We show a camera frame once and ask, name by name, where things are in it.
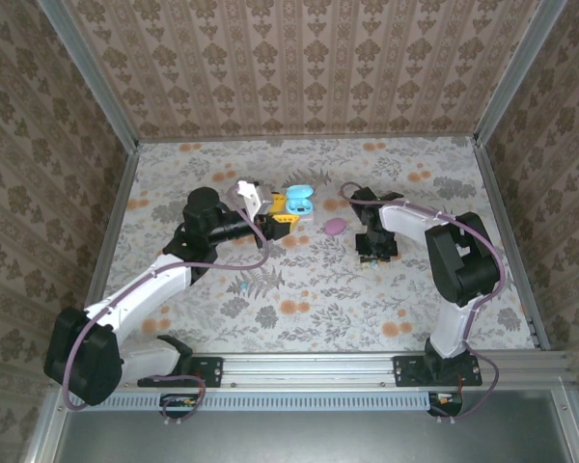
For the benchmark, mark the blue earbud charging case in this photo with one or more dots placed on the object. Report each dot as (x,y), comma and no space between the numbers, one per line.
(299,195)

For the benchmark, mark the pink earbud charging case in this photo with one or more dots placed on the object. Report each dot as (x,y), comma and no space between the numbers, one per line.
(336,226)

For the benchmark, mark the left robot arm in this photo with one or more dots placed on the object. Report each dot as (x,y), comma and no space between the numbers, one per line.
(140,289)

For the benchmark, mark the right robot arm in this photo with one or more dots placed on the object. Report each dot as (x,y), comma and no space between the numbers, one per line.
(463,260)

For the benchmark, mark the black connector box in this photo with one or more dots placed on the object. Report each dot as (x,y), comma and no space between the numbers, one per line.
(446,402)
(178,402)

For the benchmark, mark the grey metal shelf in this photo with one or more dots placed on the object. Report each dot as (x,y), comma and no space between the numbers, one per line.
(294,439)

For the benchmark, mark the aluminium side rail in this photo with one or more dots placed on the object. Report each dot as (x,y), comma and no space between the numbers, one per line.
(506,226)
(113,226)

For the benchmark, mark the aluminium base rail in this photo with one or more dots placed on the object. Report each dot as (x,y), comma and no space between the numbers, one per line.
(309,369)

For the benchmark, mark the aluminium corner post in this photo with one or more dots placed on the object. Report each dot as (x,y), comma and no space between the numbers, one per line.
(91,82)
(511,72)

